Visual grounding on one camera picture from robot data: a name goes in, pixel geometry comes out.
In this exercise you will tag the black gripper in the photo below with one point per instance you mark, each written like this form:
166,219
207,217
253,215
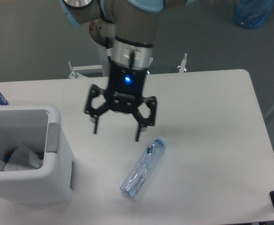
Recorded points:
123,94

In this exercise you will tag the clear plastic water bottle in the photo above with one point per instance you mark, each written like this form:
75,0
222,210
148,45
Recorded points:
143,168

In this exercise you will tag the white paper tissue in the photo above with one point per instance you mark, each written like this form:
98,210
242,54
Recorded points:
22,159

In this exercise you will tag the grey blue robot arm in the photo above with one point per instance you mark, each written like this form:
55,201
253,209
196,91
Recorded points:
135,23

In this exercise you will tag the white trash can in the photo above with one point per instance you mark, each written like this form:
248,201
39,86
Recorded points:
39,128

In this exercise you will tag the blue yellow snack wrapper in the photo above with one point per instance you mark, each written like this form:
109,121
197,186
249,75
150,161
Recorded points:
8,155

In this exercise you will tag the blue plastic bag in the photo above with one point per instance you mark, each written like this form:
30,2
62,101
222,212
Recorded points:
251,14

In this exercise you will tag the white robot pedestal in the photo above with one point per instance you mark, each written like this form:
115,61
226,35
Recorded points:
102,34

